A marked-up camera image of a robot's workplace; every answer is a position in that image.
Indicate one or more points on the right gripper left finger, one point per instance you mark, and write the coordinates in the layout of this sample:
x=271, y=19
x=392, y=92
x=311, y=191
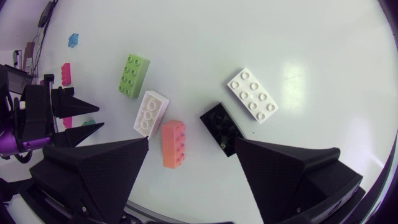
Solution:
x=102, y=174

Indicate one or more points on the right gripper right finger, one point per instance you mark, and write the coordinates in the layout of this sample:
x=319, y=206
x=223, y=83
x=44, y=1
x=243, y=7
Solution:
x=280, y=177

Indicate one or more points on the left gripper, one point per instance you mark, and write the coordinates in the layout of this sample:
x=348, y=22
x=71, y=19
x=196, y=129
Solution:
x=35, y=112

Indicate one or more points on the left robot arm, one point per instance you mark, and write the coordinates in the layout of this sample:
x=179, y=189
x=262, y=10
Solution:
x=9, y=143

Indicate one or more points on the pink toy brick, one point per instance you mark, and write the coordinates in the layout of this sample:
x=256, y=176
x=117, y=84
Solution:
x=66, y=74
x=67, y=122

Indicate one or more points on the small teal toy brick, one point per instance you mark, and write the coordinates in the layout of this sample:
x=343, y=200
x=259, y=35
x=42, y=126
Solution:
x=88, y=123

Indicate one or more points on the large green toy brick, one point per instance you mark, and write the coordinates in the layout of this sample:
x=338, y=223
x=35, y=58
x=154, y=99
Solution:
x=133, y=76

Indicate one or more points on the large orange toy brick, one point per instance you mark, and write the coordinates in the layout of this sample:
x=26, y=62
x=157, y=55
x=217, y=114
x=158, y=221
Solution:
x=172, y=144

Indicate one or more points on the large black toy brick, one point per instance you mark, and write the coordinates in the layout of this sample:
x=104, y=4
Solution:
x=220, y=127

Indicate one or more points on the upturned white toy brick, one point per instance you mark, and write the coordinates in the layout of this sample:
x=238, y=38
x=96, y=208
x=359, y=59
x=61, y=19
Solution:
x=151, y=113

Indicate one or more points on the small blue toy brick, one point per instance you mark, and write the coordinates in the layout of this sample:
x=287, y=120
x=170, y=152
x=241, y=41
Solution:
x=73, y=40

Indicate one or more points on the large white toy brick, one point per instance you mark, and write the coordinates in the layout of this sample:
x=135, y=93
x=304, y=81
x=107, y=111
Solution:
x=252, y=95

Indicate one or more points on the black power brick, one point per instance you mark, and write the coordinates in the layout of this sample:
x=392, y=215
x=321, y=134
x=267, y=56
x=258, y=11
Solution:
x=45, y=14

